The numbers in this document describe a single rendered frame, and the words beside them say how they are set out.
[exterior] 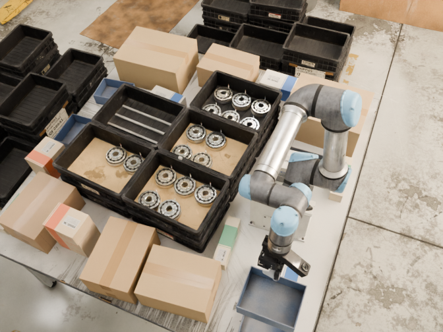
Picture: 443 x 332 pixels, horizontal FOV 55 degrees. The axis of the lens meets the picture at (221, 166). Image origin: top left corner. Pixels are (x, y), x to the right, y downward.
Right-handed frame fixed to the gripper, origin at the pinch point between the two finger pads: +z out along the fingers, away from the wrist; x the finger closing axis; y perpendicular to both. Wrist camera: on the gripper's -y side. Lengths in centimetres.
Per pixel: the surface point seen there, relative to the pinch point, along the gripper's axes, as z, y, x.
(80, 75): 57, 189, -123
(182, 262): 25.7, 40.3, -3.2
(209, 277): 25.8, 26.9, -1.9
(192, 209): 25, 49, -29
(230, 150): 20, 46, -66
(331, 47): 35, 26, -203
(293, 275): 30.5, -3.5, -19.5
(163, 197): 25, 64, -29
